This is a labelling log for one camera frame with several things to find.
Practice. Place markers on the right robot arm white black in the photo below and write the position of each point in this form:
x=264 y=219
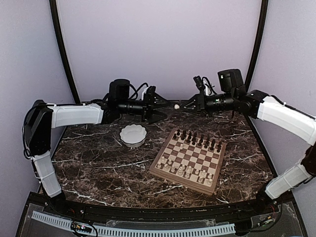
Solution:
x=292 y=133

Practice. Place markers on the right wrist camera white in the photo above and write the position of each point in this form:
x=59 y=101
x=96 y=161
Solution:
x=203 y=85

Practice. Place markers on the black frame post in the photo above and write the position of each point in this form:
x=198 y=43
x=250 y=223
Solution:
x=62 y=50
x=257 y=43

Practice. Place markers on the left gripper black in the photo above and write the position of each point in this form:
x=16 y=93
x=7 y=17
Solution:
x=148 y=105

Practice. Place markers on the black right frame post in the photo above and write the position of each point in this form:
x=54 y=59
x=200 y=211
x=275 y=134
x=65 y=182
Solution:
x=257 y=43

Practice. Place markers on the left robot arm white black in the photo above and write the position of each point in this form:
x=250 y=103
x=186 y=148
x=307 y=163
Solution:
x=42 y=118

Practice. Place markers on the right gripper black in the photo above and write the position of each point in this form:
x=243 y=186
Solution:
x=193 y=100

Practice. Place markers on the wooden chessboard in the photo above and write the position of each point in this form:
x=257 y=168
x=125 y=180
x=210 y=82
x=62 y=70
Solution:
x=199 y=152

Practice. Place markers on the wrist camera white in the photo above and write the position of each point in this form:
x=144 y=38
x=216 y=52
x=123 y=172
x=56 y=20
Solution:
x=147 y=91
x=203 y=85

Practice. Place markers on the white scalloped bowl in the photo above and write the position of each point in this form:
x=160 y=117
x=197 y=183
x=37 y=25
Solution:
x=133 y=136

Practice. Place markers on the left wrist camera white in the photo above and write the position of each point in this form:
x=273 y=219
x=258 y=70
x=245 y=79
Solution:
x=147 y=91

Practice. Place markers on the black left frame post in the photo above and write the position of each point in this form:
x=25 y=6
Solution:
x=62 y=50

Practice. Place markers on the black front rail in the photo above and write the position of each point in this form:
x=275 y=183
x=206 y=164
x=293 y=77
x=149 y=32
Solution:
x=236 y=212

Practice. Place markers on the white slotted cable duct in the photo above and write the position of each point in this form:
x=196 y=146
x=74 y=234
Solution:
x=132 y=229

